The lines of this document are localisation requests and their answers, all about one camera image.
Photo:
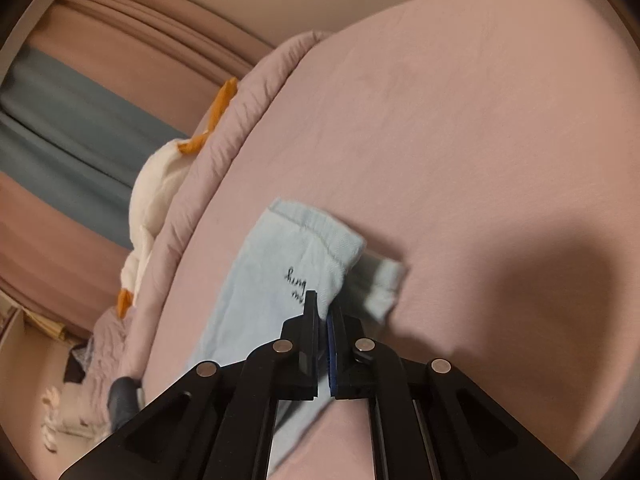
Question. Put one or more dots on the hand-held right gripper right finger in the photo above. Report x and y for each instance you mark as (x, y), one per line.
(332, 355)

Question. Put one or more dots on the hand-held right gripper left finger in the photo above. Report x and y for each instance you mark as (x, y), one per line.
(313, 360)

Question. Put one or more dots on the light blue pants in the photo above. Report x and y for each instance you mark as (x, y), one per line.
(280, 270)

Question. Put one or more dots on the dark grey tube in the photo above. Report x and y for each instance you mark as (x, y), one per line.
(124, 400)

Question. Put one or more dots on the pink bed sheet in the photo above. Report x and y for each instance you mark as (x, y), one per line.
(450, 160)

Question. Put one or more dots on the dark cloth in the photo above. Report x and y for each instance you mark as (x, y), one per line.
(77, 365)

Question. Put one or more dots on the white goose plush toy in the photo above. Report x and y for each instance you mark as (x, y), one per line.
(155, 180)

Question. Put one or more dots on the pink quilt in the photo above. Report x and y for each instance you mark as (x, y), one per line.
(240, 125)

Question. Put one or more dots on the white crumpled cloth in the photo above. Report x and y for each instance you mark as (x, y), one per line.
(51, 415)

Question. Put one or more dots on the blue-grey curtain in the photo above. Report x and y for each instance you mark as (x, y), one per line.
(50, 125)

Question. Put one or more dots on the pink curtain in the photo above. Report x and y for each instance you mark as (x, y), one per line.
(125, 50)

